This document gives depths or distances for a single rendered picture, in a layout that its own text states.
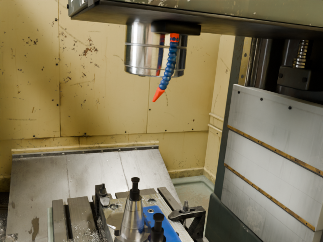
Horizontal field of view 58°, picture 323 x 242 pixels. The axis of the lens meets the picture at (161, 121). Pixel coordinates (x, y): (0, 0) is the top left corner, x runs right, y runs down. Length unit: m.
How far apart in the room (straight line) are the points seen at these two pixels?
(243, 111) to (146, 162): 0.92
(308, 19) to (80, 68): 1.37
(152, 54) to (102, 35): 1.08
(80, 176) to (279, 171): 1.12
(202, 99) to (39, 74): 1.05
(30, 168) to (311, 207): 1.41
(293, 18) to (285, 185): 0.60
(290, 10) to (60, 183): 1.45
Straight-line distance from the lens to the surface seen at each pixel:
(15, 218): 1.61
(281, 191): 1.03
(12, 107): 1.77
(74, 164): 1.80
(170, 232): 0.55
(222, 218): 1.38
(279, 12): 0.53
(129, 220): 0.52
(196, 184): 2.15
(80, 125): 1.81
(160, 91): 0.60
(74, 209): 1.22
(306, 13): 0.57
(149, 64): 0.68
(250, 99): 1.10
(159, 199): 1.11
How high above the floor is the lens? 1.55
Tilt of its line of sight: 15 degrees down
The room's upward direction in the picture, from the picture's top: 5 degrees clockwise
